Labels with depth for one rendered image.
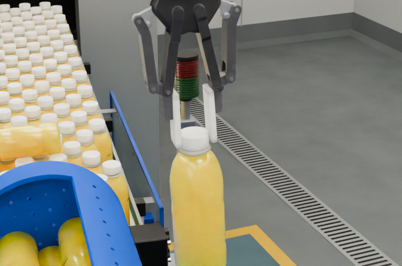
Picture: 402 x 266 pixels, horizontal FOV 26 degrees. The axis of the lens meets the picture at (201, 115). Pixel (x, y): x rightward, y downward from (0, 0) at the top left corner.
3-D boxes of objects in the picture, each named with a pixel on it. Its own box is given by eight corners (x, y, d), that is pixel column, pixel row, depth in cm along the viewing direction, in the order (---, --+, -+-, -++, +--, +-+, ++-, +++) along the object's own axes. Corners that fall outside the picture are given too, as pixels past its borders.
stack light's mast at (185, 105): (175, 124, 202) (174, 58, 196) (170, 115, 208) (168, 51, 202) (201, 122, 203) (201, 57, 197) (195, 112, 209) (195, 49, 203)
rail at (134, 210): (142, 244, 180) (142, 232, 179) (67, 34, 325) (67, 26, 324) (146, 244, 181) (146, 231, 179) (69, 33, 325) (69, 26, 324)
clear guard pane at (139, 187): (163, 384, 214) (160, 210, 196) (116, 232, 285) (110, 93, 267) (165, 384, 214) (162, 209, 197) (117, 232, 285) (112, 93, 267)
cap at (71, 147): (80, 146, 195) (80, 138, 194) (81, 153, 192) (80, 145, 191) (63, 147, 195) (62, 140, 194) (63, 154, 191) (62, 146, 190)
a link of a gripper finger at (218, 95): (207, 72, 108) (231, 69, 109) (210, 109, 110) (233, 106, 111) (211, 75, 107) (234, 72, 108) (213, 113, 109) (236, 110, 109)
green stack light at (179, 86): (174, 100, 200) (174, 80, 198) (169, 91, 205) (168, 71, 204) (201, 98, 201) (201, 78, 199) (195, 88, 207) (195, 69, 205)
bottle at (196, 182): (210, 287, 113) (204, 156, 106) (165, 274, 116) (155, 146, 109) (237, 261, 118) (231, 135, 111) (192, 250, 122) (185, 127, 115)
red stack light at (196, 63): (174, 79, 198) (174, 63, 196) (168, 70, 204) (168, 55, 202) (201, 77, 199) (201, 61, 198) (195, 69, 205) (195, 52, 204)
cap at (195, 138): (199, 150, 108) (198, 137, 107) (173, 145, 110) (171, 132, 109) (215, 139, 111) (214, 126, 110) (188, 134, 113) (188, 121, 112)
